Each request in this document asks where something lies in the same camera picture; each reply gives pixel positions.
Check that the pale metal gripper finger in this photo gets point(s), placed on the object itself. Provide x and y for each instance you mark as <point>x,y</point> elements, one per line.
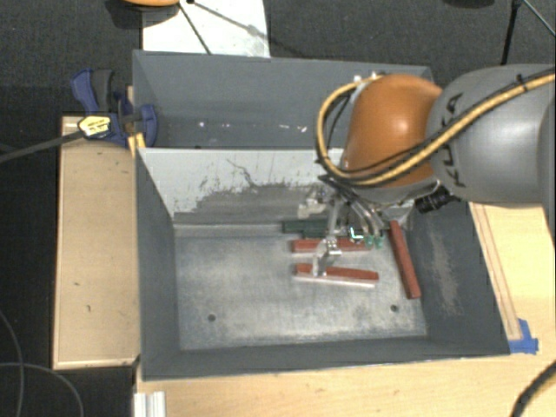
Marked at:
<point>333,247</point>
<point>316,264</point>

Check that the black cylinder on white bracket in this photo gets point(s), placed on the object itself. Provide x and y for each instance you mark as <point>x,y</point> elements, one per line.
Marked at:
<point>432,201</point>

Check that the dark green flat block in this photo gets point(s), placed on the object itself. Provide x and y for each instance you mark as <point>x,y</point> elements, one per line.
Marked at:
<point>299,226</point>

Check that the grey metal bin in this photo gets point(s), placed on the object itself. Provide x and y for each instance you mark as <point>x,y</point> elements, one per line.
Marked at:
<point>243,285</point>

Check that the red-brown flat block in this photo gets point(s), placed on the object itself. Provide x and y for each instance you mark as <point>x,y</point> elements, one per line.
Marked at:
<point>352,273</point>
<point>405,263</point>
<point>306,246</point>

